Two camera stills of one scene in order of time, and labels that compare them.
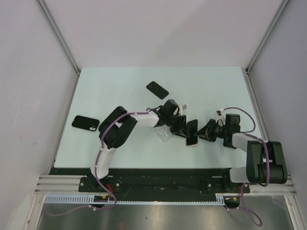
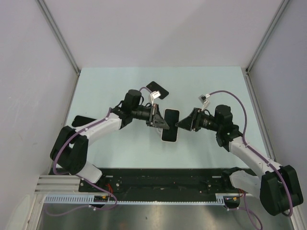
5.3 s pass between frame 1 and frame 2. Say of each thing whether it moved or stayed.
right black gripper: moved
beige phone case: moved
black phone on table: stayed
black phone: moved
